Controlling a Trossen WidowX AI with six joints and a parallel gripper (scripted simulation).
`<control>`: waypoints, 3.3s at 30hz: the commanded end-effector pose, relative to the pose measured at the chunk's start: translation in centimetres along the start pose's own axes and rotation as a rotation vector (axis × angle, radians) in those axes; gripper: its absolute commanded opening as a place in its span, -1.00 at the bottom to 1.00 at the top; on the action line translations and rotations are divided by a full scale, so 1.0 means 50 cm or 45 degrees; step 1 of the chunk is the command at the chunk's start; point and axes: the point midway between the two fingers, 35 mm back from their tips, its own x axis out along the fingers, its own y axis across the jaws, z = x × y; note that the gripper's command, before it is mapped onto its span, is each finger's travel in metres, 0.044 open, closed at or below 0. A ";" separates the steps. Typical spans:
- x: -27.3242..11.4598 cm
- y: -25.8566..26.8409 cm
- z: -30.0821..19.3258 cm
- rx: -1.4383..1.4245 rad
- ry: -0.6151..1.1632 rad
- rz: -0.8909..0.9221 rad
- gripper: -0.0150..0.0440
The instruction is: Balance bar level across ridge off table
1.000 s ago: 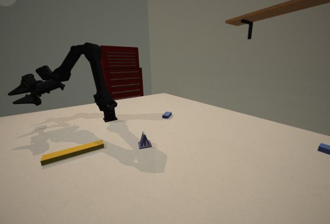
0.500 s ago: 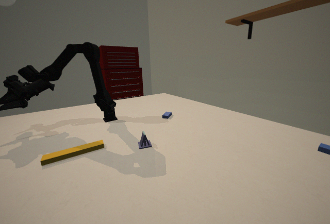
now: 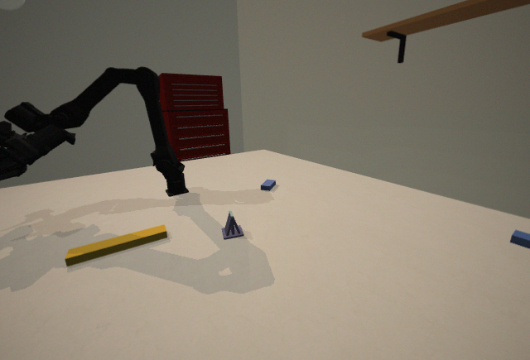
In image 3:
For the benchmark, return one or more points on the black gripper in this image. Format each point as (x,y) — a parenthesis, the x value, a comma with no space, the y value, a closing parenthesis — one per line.
(13,162)

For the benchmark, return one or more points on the yellow bar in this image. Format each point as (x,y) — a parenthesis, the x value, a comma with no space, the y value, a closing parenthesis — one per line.
(113,245)

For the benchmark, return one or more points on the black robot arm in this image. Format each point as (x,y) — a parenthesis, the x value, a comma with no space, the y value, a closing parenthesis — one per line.
(52,126)

